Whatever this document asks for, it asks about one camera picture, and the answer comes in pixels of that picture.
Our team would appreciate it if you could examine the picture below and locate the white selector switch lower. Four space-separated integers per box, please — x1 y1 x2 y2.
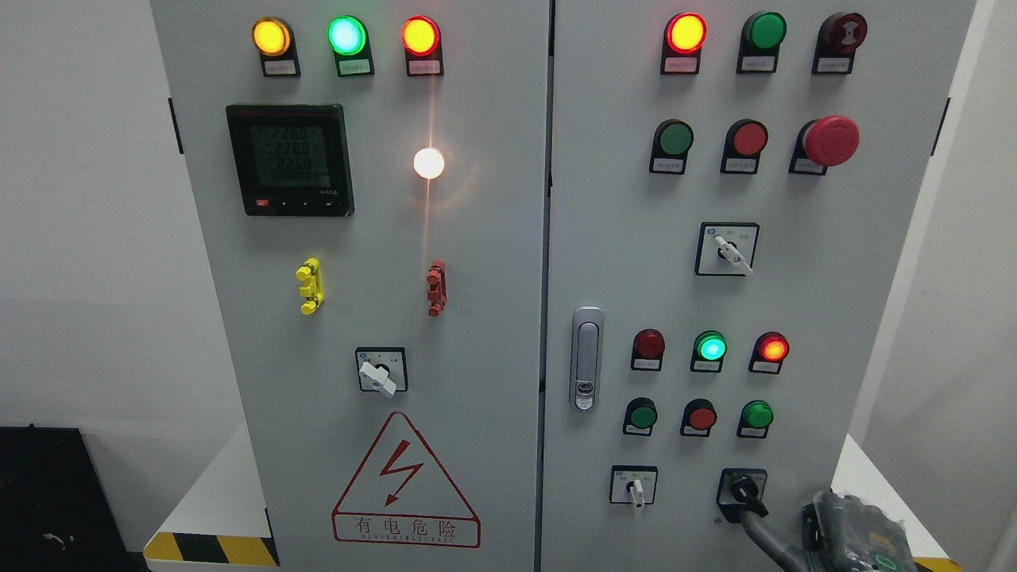
608 465 659 518

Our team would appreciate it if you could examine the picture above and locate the black box on floor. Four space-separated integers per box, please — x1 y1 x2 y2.
1 426 131 571

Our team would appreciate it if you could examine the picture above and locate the green illuminated button lower right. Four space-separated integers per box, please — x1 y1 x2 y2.
737 400 775 439

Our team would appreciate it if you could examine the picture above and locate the black digital power meter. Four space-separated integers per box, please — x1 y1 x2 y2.
226 104 354 218

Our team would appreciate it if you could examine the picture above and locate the silver door handle lock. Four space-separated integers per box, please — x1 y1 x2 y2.
569 307 604 412

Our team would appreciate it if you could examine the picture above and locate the red indicator light right door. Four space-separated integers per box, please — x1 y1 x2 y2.
659 12 708 75

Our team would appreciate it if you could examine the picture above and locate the red high voltage warning sticker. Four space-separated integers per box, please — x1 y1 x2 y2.
333 412 481 549

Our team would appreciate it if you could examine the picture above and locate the lit green indicator light middle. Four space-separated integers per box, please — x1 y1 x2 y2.
690 330 728 373

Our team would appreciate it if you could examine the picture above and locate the green push button lower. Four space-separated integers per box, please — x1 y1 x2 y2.
622 396 659 437

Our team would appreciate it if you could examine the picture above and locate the red terminal block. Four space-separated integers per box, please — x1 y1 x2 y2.
425 260 447 316

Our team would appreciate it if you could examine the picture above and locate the yellow terminal block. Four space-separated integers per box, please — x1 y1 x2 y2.
295 258 324 316

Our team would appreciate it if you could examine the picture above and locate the red emergency stop button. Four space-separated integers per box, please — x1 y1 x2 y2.
788 114 860 176

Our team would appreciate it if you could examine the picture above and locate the dark red indicator light left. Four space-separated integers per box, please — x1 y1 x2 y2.
631 328 666 371

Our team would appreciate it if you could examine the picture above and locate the red push button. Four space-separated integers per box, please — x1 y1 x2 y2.
679 398 717 438
720 118 769 175

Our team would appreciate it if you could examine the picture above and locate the red indicator light lower right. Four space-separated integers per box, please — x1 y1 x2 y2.
747 330 791 374

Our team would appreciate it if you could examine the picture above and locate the white selector switch left door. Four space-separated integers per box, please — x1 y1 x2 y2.
354 346 409 398

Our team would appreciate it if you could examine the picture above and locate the white lit indicator light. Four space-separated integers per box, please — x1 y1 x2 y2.
412 146 446 180

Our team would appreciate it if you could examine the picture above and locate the green push button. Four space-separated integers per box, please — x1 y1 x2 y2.
622 396 659 437
648 119 694 175

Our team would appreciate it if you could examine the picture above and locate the black rotary knob switch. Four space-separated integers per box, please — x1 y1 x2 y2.
716 468 768 524

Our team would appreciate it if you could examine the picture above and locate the yellow indicator light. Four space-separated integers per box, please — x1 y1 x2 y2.
251 16 301 77

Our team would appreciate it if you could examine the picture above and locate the green indicator light top left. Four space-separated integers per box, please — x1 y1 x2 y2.
327 15 375 77

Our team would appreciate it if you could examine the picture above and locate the green push button upper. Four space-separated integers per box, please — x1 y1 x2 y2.
648 119 694 175

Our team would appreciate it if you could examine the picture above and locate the red buzzer alarm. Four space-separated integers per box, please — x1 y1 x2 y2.
811 12 868 75

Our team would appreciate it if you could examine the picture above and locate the white selector switch upper right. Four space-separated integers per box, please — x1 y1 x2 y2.
696 222 760 276

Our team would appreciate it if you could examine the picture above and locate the red push button upper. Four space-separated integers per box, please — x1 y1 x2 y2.
720 118 769 175

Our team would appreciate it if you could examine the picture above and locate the white selector switch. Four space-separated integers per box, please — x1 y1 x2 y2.
608 465 659 518
696 222 760 276

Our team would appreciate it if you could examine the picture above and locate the green indicator light right door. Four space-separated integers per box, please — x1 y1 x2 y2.
735 11 787 75

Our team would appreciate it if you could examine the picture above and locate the red push button lower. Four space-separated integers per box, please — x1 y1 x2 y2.
679 398 717 438

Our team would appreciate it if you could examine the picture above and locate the red indicator light top left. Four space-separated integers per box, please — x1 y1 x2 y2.
402 14 444 77

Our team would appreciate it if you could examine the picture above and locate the grey electrical cabinet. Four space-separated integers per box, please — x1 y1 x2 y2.
149 1 977 571

